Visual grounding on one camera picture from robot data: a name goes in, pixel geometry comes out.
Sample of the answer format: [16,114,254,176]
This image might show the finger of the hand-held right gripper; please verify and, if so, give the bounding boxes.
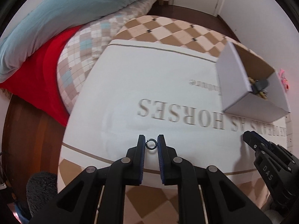
[242,131,299,211]
[255,133,299,166]

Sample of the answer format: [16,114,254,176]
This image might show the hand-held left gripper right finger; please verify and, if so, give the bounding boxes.
[157,134,272,224]

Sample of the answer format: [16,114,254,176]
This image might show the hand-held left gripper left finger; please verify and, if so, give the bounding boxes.
[35,134,147,224]

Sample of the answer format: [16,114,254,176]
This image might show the cardboard box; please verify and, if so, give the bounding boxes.
[215,41,290,123]

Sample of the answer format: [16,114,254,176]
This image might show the white power strip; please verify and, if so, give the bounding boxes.
[285,118,293,149]

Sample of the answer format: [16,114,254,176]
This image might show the pink plush toy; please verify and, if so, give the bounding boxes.
[279,68,290,91]

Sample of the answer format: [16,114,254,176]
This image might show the checkered printed tablecloth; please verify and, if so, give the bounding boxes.
[57,15,293,224]

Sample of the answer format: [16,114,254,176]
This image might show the grey fluffy slipper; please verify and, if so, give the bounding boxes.
[26,171,58,218]

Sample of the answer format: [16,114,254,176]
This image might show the checkered bed cover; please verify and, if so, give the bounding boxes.
[56,0,161,115]

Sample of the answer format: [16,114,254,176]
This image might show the red bed sheet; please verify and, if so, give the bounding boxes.
[0,26,84,127]

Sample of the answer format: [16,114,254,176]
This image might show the beige textured blanket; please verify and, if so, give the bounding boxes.
[137,0,169,15]

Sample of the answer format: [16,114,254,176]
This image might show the light blue pillow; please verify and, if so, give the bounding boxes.
[0,0,174,83]

